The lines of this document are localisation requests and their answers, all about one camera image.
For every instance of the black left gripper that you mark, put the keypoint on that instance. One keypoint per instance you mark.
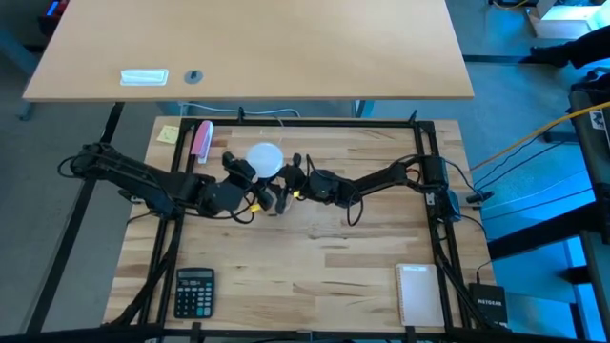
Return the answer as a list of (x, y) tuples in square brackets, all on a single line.
[(248, 188)]

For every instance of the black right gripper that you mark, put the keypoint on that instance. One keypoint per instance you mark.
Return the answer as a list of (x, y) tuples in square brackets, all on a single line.
[(296, 181)]

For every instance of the wooden base table lamp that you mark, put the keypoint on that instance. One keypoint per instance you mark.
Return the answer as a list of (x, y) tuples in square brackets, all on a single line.
[(272, 214)]

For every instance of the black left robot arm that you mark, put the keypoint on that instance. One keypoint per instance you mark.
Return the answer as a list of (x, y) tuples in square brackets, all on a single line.
[(143, 183)]

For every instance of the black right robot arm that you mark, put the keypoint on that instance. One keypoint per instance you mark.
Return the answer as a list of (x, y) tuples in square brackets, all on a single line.
[(381, 178)]

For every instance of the pink and white stapler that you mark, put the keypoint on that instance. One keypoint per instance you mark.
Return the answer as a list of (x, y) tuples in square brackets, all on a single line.
[(202, 140)]

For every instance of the yellow sticky note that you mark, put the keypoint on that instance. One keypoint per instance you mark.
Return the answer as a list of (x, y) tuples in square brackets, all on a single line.
[(168, 135)]

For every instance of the grey desk grommet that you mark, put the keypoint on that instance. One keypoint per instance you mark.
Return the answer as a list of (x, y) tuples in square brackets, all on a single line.
[(194, 76)]

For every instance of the black desk calculator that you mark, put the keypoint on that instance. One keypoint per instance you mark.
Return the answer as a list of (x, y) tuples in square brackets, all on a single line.
[(194, 293)]

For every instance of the light wooden desk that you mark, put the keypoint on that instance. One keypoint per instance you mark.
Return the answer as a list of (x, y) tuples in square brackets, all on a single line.
[(262, 47)]

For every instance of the white spiral notebook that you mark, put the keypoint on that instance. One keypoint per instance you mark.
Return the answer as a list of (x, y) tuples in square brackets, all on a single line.
[(419, 295)]

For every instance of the black equipment cart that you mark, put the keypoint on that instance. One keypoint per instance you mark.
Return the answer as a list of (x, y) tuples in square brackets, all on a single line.
[(595, 157)]

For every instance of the person's leg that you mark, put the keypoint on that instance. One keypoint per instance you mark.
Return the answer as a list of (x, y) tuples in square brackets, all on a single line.
[(572, 50)]

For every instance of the white open box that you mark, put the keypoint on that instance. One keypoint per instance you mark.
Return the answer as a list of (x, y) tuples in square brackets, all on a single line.
[(562, 21)]

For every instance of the black metal table frame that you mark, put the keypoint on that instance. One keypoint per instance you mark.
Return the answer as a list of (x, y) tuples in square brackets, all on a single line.
[(310, 123)]

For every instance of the black floor rail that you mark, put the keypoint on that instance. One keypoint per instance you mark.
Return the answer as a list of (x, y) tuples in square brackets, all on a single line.
[(71, 228), (538, 231)]

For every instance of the black Netgear network switch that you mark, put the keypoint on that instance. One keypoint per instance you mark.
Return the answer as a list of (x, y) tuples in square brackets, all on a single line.
[(488, 305)]

